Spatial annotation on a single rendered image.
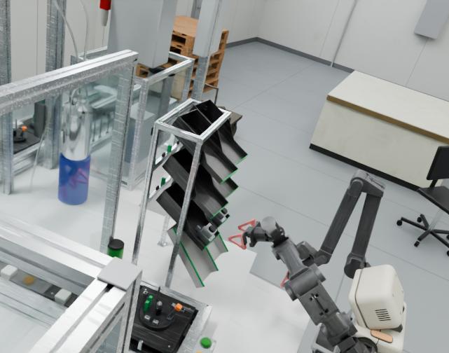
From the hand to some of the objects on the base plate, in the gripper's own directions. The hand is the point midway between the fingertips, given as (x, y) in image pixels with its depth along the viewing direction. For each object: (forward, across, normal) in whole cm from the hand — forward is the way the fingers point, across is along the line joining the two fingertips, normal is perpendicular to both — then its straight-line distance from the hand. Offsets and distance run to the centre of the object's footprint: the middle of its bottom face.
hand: (235, 232), depth 164 cm
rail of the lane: (+15, -51, -42) cm, 68 cm away
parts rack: (+47, +8, -25) cm, 54 cm away
